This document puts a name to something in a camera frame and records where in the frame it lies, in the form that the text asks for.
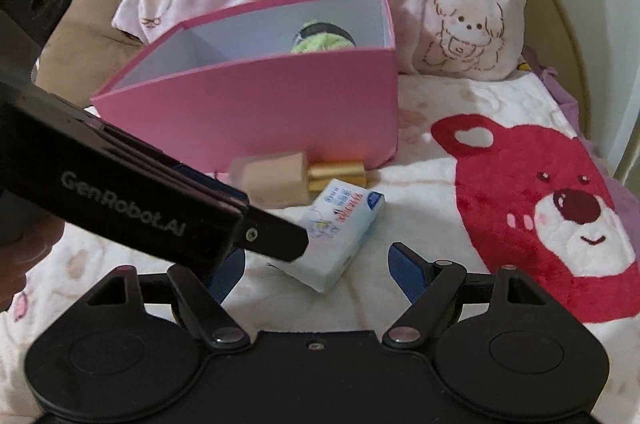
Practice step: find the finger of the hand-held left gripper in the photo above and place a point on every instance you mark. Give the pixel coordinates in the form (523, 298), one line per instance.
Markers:
(275, 239)

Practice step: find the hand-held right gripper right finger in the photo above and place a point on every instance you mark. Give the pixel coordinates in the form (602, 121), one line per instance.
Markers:
(407, 276)

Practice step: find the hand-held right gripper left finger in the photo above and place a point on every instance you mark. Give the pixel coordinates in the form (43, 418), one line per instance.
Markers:
(227, 279)

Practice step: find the small white tissue packet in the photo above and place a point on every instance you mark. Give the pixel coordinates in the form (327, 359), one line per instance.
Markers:
(340, 229)

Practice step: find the pink cardboard box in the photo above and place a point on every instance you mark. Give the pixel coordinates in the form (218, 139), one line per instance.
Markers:
(275, 114)

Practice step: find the person's left hand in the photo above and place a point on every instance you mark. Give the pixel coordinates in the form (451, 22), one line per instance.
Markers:
(20, 259)

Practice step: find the bear printed blanket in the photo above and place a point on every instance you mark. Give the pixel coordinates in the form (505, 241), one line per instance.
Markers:
(525, 204)

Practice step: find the brown cushion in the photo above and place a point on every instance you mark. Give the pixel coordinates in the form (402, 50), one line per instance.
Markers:
(85, 44)

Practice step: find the green fuzzy round object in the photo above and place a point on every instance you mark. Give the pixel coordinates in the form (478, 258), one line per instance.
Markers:
(322, 41)

